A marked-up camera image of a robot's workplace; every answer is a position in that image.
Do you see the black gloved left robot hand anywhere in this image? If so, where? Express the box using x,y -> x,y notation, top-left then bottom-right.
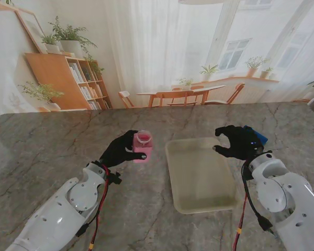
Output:
98,130 -> 148,168

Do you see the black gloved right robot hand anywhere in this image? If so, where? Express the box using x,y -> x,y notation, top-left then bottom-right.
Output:
211,125 -> 264,162

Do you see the blue plastic scraper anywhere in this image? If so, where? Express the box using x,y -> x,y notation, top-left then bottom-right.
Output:
242,125 -> 269,146

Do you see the pink square jar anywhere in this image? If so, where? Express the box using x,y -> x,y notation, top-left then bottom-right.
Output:
132,130 -> 154,164

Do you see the cream baking tray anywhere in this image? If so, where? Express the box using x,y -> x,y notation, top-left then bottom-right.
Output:
164,136 -> 239,215

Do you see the wooden chair with curved back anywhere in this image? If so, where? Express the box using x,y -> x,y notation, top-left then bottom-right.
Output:
203,83 -> 246,105

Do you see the wooden chair with white back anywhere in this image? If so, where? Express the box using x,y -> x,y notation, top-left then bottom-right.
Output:
117,90 -> 136,109

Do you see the small windowsill pot plant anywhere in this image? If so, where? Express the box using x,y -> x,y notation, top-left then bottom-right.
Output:
260,67 -> 274,80

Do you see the plant in terracotta pot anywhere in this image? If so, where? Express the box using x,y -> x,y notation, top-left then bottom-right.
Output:
245,55 -> 267,78

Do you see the wooden dining table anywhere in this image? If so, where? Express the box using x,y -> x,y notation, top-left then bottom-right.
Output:
136,85 -> 227,108

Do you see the wooden chair with slatted back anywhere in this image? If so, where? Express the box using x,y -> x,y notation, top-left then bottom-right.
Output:
155,90 -> 199,107

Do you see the green windowsill plant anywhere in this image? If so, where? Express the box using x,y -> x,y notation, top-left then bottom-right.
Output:
199,64 -> 220,81

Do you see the small plant on dining table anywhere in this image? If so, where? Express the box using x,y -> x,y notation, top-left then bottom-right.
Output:
178,77 -> 194,92

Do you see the trailing ivy plant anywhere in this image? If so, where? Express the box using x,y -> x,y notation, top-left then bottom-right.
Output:
83,54 -> 105,76

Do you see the leafy plant beside bookshelf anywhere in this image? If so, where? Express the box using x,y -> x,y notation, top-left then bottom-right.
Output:
18,81 -> 65,112

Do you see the wooden bookshelf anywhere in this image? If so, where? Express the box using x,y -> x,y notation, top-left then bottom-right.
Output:
25,53 -> 113,110

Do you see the large plant in white pot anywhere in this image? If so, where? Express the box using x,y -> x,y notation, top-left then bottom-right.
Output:
48,15 -> 98,60

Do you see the small plant in white pot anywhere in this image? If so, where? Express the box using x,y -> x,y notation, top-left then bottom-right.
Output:
40,33 -> 62,54

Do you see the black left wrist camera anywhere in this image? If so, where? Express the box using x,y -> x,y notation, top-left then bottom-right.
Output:
108,172 -> 122,185

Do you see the red left arm cable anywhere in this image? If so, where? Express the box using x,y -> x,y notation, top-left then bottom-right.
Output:
88,164 -> 112,251

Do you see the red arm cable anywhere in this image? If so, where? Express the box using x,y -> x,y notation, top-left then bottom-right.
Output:
232,188 -> 249,251
88,164 -> 112,251

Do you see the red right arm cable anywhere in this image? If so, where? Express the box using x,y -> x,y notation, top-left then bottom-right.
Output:
232,188 -> 249,251

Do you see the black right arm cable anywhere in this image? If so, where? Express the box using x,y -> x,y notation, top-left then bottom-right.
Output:
241,159 -> 275,235

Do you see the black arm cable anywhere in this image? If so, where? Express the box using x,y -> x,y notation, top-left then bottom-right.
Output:
75,209 -> 102,238
241,159 -> 275,235

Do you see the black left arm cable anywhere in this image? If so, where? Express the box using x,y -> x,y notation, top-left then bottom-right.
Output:
75,209 -> 102,238

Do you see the wooden picture frame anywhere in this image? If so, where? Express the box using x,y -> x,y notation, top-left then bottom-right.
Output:
14,10 -> 48,55

